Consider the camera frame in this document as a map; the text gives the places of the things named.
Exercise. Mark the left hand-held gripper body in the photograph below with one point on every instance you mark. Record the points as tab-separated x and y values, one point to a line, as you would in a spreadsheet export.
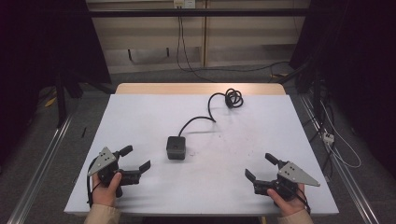
104	160

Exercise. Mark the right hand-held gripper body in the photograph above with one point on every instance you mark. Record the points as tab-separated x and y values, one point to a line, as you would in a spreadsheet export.
292	175

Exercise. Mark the black cube device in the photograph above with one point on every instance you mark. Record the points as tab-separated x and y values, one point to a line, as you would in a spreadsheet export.
176	147

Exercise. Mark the person's right hand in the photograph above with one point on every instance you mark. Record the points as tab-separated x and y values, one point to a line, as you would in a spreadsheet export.
288	205

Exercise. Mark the person's left hand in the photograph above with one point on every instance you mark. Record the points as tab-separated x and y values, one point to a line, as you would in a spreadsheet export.
106	193

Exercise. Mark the white power strip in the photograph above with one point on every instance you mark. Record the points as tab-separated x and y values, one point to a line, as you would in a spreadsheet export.
328	137

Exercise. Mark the black metal stand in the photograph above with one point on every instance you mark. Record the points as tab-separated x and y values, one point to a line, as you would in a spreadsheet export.
61	99
316	93

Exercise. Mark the yellow floor tape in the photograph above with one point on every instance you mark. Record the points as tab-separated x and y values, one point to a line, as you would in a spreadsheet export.
50	101

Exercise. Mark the black curtain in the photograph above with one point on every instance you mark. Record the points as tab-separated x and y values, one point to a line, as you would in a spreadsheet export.
37	46
358	62

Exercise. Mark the aluminium floor rail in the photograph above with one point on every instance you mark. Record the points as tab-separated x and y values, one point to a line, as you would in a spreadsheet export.
40	168
342	174

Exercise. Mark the black horizontal frame bar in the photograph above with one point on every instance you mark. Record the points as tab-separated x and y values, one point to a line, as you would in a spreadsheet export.
199	12

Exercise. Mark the white wall socket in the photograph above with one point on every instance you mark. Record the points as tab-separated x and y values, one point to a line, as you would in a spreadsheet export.
184	3

